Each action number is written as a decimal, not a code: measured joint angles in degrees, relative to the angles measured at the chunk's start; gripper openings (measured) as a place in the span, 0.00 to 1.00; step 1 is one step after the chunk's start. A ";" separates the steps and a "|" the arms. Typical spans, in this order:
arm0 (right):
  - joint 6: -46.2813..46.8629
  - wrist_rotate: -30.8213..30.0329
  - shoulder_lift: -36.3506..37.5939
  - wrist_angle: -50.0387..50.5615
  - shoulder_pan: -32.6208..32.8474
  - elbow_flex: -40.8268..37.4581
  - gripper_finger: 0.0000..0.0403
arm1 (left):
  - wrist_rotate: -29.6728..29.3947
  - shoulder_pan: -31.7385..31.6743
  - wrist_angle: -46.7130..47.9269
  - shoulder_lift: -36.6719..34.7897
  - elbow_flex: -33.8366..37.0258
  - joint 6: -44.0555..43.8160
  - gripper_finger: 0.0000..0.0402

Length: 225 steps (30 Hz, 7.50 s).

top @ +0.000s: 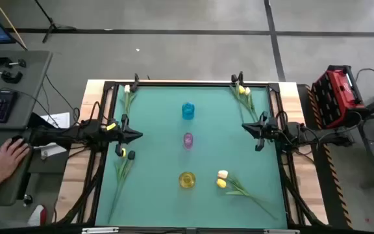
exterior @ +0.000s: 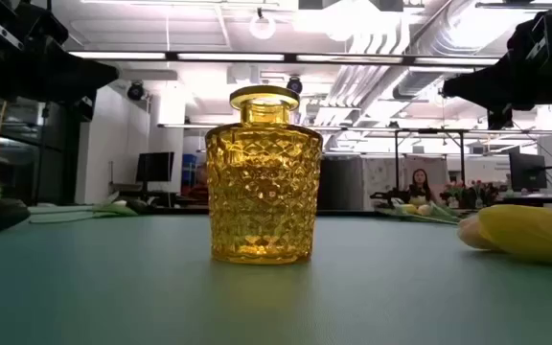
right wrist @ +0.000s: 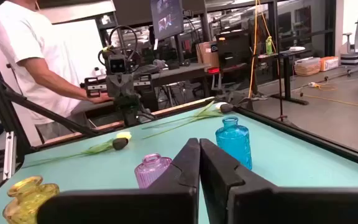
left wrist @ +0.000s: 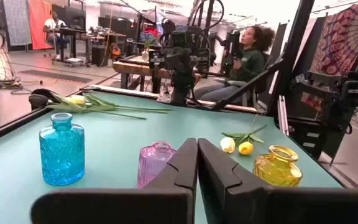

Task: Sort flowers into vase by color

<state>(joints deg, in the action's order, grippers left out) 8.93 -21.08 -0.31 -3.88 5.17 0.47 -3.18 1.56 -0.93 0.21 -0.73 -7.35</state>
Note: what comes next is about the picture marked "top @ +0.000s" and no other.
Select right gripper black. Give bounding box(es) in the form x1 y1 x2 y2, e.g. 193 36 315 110
241 111 284 152

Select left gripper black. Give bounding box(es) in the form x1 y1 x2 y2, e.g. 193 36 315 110
105 114 143 157

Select yellow artificial tulip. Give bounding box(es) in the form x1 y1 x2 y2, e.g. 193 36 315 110
238 84 259 123
216 178 278 221
108 148 128 224

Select pink glass vase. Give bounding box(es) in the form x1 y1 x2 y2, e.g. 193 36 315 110
182 132 194 150

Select blue glass vase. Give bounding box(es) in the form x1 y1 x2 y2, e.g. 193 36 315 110
181 101 196 121

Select yellow glass vase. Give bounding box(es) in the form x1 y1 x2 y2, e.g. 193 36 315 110
178 171 197 189

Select teal table mat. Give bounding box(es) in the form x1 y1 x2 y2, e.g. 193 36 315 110
95 84 288 229

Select white paper sheet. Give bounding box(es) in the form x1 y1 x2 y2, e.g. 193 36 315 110
32 142 68 160
40 112 71 129

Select black platform with hazard stripes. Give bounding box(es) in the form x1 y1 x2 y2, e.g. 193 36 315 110
297 83 353 228

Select red and black tool case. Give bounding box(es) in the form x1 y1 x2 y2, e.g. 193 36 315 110
310 64 366 129

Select grey desk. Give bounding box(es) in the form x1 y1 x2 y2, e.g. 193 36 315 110
0 50 54 209

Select red and white object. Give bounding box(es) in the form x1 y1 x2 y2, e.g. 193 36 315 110
27 204 47 227

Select person's hand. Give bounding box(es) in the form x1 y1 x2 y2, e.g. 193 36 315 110
0 138 32 186

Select black screw clamp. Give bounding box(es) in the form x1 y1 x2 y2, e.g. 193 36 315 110
0 57 27 69
0 67 24 85

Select black tripod stand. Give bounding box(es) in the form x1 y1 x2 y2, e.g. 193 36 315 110
33 0 77 44

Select thin yellow rod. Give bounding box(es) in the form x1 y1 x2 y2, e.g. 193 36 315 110
0 0 29 51

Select black metal table frame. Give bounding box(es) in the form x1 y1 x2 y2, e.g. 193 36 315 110
55 80 329 228

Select silver metal bracket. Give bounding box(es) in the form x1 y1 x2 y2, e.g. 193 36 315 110
81 227 119 234
264 229 301 234

